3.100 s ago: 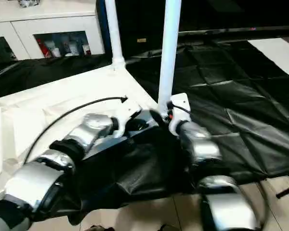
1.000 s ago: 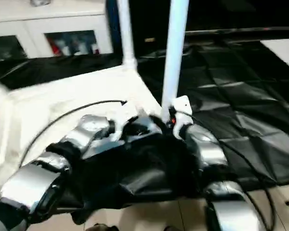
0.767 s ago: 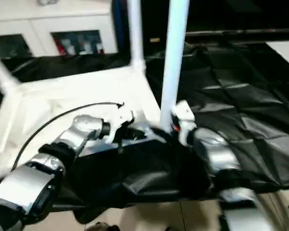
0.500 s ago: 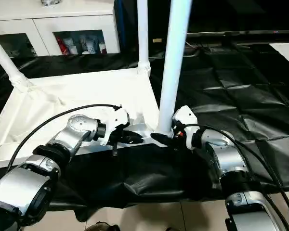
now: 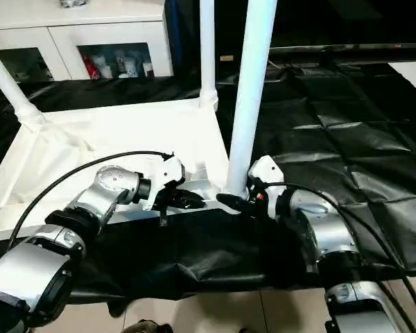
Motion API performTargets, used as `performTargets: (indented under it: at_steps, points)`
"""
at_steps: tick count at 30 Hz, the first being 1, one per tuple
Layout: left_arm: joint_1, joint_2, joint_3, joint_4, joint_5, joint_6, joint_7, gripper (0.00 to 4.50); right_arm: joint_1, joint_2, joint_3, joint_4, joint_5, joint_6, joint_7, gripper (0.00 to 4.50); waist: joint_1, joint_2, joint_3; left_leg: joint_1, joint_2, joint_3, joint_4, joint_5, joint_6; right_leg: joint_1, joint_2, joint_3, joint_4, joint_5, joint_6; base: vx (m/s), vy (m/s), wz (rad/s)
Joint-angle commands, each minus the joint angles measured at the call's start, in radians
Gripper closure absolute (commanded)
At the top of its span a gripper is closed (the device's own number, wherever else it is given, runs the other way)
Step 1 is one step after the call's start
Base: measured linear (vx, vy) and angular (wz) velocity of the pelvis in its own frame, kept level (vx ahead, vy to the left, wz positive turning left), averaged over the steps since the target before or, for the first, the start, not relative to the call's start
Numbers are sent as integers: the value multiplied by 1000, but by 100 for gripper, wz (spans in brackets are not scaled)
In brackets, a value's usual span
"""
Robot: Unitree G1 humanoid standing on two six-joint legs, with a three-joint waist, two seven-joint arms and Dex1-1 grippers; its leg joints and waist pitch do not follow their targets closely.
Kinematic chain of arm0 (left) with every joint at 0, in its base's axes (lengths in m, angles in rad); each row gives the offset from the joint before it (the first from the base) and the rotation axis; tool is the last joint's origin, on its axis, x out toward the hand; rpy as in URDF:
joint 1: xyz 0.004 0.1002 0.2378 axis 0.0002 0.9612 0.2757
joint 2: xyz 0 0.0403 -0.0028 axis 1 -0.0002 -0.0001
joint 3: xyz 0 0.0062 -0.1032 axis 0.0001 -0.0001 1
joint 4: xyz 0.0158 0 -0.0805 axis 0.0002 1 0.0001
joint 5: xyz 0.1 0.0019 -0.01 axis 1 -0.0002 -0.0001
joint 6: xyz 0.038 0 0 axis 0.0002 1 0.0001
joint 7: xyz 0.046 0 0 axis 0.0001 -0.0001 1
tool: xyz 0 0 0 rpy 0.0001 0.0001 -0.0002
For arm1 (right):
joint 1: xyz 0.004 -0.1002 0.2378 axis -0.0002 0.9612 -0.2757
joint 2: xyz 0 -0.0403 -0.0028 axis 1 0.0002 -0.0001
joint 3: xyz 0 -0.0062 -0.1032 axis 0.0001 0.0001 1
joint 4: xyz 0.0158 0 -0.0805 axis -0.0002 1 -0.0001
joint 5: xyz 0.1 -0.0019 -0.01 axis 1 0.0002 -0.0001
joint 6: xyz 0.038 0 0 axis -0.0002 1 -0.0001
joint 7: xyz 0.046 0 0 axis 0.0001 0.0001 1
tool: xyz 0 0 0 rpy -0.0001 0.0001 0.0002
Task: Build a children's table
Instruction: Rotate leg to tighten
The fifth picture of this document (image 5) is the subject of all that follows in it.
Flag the black mat cloth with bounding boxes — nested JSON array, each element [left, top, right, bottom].
[[0, 67, 416, 318]]

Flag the white glass-door cabinet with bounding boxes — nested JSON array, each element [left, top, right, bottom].
[[0, 0, 176, 83]]

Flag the white plastic table top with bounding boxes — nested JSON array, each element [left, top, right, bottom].
[[0, 96, 252, 244]]

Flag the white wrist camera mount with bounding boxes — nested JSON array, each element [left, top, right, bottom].
[[144, 156, 187, 212], [248, 155, 286, 219]]

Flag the grey low shelf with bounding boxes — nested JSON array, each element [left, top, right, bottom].
[[268, 43, 416, 65]]

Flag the dark blue vertical panel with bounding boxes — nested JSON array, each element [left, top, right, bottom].
[[166, 0, 183, 76]]

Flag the red bottle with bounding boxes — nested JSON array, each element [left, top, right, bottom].
[[83, 53, 100, 80]]

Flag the blue white printed mug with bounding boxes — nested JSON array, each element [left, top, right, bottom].
[[119, 57, 138, 79]]

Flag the black backdrop cloth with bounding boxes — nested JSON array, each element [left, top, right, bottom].
[[180, 0, 416, 84]]

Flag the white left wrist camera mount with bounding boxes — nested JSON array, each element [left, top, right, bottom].
[[144, 156, 187, 212]]

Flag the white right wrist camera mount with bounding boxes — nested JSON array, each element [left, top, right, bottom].
[[248, 155, 286, 219]]

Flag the white plastic table leg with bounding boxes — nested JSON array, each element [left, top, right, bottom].
[[198, 0, 219, 112], [223, 0, 278, 198], [0, 44, 46, 129]]

